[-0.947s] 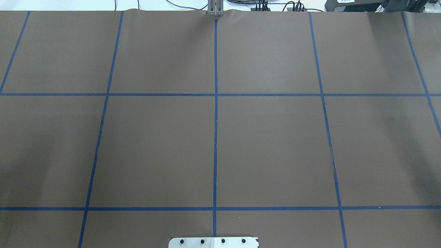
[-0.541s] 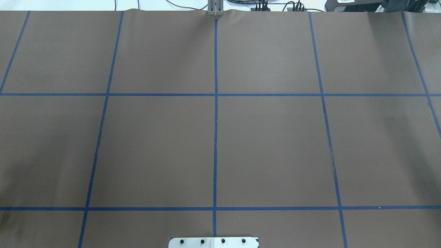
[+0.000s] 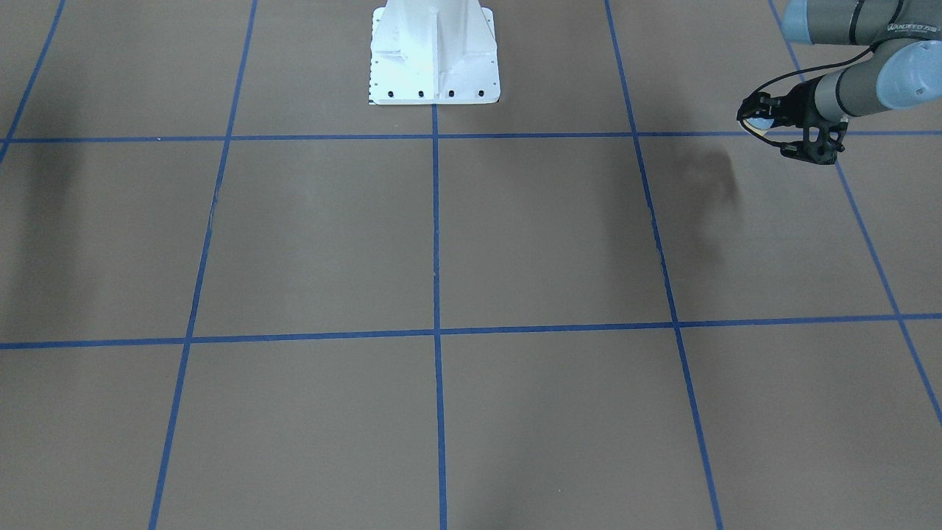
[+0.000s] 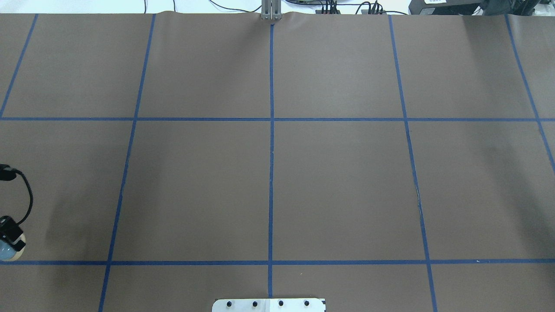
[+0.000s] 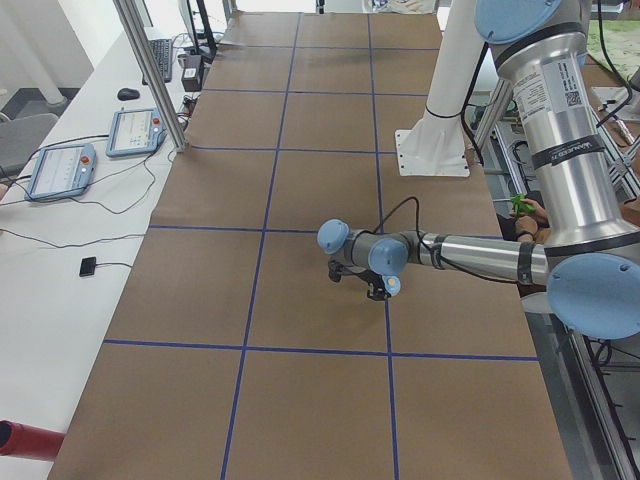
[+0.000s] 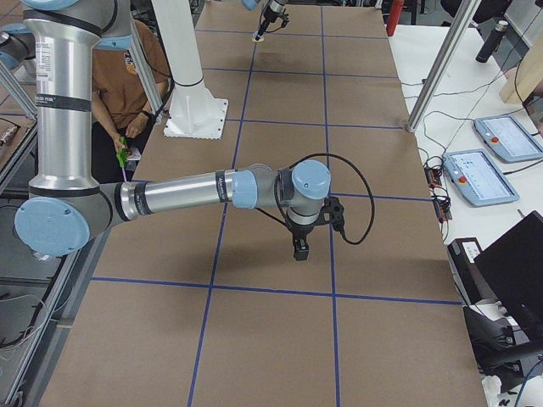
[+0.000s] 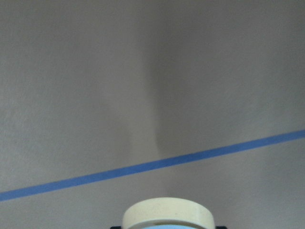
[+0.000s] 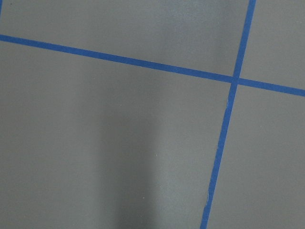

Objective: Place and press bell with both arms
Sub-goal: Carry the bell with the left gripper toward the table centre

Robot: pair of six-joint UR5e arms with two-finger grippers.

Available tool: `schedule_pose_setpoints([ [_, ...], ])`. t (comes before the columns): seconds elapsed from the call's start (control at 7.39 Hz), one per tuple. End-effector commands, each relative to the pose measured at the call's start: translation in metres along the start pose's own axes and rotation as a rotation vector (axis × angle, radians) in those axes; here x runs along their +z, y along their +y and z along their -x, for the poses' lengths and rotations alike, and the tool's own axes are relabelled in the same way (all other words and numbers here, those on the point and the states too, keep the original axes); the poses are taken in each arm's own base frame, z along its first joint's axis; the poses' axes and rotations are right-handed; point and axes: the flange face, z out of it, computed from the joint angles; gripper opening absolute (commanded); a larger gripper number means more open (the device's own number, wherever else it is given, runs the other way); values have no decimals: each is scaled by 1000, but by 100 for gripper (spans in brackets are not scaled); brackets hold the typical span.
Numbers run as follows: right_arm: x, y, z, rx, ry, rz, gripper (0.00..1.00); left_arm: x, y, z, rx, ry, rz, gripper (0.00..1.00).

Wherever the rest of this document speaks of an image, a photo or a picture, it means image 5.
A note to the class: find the far blue teach pendant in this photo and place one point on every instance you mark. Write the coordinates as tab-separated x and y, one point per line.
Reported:
135	132

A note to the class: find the small black square device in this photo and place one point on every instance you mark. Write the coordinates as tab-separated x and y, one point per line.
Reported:
88	266

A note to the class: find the aluminium frame post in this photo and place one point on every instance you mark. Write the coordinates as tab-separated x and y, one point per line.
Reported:
133	26

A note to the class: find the black computer mouse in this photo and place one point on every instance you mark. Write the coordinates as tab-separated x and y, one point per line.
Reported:
128	94

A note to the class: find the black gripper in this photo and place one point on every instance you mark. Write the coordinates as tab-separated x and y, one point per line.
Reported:
378	288

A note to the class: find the black power adapter box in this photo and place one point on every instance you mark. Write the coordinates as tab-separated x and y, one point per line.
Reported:
192	73

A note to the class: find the red cylinder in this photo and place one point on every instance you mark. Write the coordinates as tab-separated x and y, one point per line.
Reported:
29	442

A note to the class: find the black keyboard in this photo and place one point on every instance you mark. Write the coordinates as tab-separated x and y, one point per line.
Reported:
162	51

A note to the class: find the blue teach pendant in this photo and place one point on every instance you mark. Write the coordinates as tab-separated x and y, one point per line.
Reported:
135	132
61	172

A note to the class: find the blue bell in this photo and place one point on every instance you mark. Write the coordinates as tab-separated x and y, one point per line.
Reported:
392	285

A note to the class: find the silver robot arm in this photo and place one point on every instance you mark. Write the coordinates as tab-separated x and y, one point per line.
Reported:
589	266

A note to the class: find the person seated in background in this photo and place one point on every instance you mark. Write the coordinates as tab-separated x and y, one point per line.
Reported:
534	227

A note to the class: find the near blue teach pendant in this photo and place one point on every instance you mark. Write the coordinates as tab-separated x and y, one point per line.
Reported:
61	172

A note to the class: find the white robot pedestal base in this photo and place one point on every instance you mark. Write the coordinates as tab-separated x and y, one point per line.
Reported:
435	146

